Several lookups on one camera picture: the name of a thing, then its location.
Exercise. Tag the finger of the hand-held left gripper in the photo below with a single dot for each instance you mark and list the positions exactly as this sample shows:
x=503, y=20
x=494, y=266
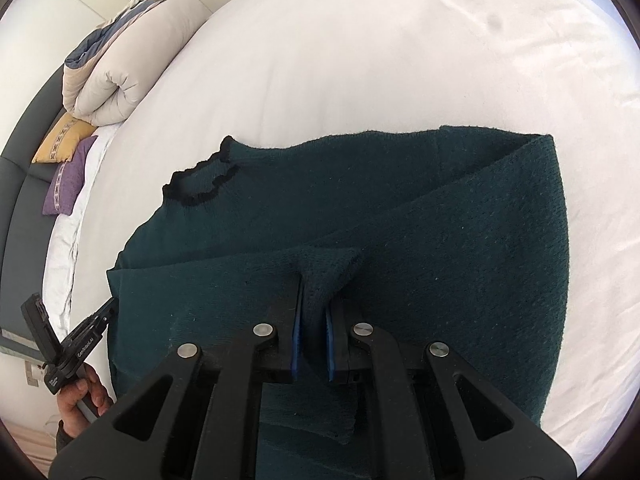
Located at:
x=106, y=311

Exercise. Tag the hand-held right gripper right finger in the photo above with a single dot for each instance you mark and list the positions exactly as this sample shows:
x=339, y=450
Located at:
x=330, y=335

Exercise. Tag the purple patterned pillow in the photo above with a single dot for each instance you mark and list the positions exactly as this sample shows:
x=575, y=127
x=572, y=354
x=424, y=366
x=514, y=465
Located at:
x=67, y=185

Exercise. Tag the white pillow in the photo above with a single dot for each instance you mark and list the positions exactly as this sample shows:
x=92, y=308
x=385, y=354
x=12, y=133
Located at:
x=67, y=260

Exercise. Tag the yellow patterned pillow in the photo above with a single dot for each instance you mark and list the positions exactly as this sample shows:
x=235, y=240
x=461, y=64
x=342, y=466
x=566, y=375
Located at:
x=62, y=140

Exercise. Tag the dark green knit sweater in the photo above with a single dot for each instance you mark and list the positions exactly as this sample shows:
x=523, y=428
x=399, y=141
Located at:
x=425, y=240

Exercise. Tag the round bed with white sheet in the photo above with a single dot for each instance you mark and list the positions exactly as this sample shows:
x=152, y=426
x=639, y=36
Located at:
x=375, y=60

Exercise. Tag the dark grey padded headboard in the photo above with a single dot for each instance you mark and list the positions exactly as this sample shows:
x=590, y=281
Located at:
x=22, y=200

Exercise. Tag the wall socket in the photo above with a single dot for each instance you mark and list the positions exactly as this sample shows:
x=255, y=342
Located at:
x=34, y=374

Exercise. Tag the folded beige duvet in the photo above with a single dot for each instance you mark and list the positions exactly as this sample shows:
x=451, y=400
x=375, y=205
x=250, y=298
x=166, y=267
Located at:
x=125, y=60

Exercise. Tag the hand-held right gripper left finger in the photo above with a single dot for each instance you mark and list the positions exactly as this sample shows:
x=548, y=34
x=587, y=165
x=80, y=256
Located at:
x=297, y=332

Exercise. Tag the person's left hand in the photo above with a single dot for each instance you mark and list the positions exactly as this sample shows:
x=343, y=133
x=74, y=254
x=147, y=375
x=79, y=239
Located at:
x=75, y=410

